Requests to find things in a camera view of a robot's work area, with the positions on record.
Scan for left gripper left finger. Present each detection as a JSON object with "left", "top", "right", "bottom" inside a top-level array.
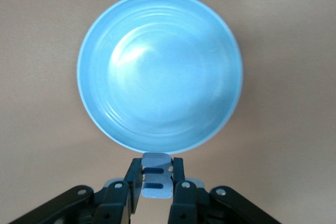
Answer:
[{"left": 7, "top": 157, "right": 145, "bottom": 224}]

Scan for blue letter m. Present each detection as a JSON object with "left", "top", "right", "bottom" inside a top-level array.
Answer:
[{"left": 141, "top": 152, "right": 174, "bottom": 199}]

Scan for brown table mat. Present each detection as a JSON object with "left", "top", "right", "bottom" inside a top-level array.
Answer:
[{"left": 0, "top": 0, "right": 336, "bottom": 224}]

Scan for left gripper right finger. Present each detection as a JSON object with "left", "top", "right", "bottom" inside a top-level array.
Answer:
[{"left": 169, "top": 157, "right": 284, "bottom": 224}]

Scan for blue plate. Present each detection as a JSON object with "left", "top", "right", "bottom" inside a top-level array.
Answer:
[{"left": 76, "top": 0, "right": 244, "bottom": 155}]

